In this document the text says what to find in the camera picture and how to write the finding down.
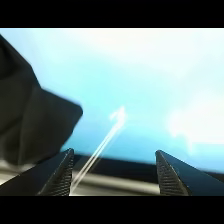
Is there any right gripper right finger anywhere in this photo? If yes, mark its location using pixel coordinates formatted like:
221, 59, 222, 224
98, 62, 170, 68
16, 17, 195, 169
154, 149, 224, 197

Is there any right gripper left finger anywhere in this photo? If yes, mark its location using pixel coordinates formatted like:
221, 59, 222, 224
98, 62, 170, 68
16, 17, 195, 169
0, 147, 75, 197

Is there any black garment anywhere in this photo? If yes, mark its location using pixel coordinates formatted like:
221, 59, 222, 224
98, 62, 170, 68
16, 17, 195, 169
0, 34, 84, 167

